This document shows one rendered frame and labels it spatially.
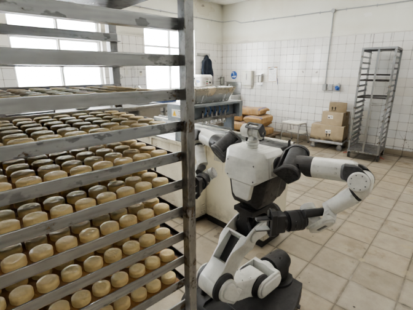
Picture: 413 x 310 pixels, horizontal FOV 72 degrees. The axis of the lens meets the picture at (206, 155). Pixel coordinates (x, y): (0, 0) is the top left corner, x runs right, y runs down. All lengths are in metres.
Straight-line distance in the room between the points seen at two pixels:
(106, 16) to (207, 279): 1.21
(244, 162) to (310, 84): 5.23
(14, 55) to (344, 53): 5.96
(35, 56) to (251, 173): 0.99
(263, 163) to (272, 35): 5.78
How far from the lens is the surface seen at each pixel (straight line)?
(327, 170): 1.25
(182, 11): 0.81
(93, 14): 0.71
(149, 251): 0.90
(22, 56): 0.66
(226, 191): 2.63
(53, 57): 0.68
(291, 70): 6.68
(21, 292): 0.87
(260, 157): 1.33
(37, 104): 0.67
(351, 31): 6.30
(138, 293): 1.03
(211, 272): 1.52
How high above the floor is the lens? 1.48
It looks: 17 degrees down
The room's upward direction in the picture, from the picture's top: straight up
